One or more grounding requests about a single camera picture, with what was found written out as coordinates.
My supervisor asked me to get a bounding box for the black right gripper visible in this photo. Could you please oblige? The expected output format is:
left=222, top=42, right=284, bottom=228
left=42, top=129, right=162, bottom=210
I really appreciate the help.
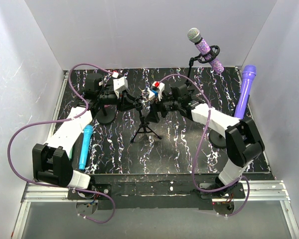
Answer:
left=145, top=91, right=180, bottom=123

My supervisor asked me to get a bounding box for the black tripod stand with ring clamp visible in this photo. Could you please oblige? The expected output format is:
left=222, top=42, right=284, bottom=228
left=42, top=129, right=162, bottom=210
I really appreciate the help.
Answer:
left=130, top=98, right=162, bottom=143

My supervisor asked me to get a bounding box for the glitter purple silver-head microphone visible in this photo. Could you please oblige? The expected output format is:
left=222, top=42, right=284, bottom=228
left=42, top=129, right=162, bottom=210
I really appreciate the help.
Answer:
left=187, top=28, right=224, bottom=74

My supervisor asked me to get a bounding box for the mint green microphone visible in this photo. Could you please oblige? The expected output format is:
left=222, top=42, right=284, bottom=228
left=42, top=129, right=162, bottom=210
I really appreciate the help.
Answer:
left=67, top=148, right=73, bottom=161

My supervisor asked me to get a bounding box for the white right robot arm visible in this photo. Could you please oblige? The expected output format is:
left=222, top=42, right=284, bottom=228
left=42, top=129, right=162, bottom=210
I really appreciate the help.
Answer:
left=147, top=95, right=265, bottom=198

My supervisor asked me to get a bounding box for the black round-base clip stand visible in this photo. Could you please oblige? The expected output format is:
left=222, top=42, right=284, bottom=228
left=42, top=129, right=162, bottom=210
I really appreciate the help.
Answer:
left=96, top=105, right=116, bottom=125

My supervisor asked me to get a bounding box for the cyan blue microphone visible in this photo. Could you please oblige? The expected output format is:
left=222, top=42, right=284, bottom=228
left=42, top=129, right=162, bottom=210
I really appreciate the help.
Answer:
left=79, top=125, right=93, bottom=170

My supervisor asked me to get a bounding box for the black round-base stand right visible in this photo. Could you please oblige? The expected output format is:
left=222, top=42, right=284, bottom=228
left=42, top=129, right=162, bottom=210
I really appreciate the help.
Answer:
left=208, top=130, right=226, bottom=149

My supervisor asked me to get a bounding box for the black tripod stand rear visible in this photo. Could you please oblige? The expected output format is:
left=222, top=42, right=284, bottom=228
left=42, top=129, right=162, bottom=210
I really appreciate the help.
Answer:
left=186, top=44, right=220, bottom=88

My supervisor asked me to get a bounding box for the solid purple microphone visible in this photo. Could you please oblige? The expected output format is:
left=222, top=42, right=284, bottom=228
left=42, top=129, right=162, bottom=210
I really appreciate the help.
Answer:
left=234, top=65, right=257, bottom=119

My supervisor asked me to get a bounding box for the blue and white block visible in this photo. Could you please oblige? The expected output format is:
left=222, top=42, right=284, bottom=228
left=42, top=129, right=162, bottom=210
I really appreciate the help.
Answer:
left=149, top=92, right=155, bottom=101

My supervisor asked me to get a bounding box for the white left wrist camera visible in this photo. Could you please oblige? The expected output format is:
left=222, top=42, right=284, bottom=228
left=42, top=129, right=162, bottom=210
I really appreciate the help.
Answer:
left=112, top=71, right=128, bottom=99

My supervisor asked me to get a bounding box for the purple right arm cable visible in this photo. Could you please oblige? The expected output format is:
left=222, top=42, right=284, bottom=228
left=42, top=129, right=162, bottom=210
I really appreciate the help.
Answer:
left=159, top=74, right=251, bottom=217

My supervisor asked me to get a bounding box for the black front mounting rail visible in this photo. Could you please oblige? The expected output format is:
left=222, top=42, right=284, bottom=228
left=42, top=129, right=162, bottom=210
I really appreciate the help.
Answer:
left=92, top=174, right=213, bottom=210

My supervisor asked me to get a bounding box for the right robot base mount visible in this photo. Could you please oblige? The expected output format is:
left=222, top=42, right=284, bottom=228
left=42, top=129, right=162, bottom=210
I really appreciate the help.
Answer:
left=198, top=182, right=250, bottom=218

